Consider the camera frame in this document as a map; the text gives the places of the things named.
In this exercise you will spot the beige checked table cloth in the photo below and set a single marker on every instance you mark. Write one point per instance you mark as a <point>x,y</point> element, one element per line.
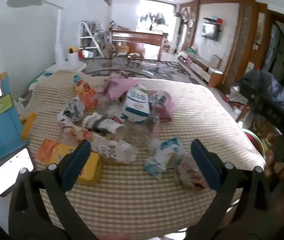
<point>202,120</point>

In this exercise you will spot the blue white milk carton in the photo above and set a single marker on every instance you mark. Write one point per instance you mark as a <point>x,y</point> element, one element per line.
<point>137,103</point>

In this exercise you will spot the orange snack bag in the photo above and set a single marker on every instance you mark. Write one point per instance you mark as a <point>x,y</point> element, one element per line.
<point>88,96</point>

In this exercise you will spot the yellow bear print box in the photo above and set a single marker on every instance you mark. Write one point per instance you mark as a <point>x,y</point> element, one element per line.
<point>87,165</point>

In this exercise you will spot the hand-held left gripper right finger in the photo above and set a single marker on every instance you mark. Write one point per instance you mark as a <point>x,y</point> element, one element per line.
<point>204,165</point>

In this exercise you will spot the white tissue wad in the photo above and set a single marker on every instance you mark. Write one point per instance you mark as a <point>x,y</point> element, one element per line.
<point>21,103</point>

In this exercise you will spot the white tv cabinet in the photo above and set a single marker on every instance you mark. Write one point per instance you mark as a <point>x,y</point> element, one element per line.
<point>199,66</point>

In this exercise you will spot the pink plastic bag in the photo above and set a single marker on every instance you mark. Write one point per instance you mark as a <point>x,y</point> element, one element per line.
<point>119,86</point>

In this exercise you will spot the white floor lamp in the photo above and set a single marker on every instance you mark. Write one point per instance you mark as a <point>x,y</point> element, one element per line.
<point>58,42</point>

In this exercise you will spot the white paper cup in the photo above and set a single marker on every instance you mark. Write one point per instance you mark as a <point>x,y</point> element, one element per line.
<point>109,126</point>

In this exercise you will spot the white cup with yellow tape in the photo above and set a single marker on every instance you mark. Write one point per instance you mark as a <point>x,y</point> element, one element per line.
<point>72,55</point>

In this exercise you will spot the small framed picture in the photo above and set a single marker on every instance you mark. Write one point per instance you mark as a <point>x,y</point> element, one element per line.
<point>217,60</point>

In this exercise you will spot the white step ladder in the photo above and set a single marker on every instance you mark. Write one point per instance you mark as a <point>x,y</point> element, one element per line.
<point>89,37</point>

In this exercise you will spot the grey paper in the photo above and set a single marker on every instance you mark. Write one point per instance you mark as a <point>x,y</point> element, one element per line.
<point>74,110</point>

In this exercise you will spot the yellow plastic tube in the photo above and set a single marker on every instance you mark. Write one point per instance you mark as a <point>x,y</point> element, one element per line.
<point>28,126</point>

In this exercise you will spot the white tissue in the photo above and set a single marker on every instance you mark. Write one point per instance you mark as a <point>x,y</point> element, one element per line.
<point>190,173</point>

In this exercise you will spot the chair with blue jacket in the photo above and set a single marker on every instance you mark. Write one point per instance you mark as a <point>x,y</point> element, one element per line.
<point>279,90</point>

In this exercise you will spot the white printed paper bag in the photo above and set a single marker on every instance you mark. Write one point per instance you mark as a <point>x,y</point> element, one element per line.
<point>112,150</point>

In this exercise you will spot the wall television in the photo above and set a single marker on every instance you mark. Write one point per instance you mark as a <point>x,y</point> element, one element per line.
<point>210,31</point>

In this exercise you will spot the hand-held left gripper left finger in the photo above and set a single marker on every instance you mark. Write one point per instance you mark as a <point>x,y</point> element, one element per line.
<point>78,165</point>

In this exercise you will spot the blue snack wrapper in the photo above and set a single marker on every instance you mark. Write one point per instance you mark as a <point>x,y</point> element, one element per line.
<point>77,78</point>

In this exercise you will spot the pink packet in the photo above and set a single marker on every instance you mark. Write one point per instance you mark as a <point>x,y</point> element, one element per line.
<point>164,106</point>

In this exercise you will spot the wooden bench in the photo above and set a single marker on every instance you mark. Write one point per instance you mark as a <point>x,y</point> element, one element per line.
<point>137,38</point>

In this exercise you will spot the crumpled blue white wrapper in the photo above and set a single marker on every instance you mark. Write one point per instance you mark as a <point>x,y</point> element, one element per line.
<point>167,155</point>

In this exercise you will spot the round wall clock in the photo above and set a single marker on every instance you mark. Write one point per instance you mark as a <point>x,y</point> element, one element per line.
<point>191,23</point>

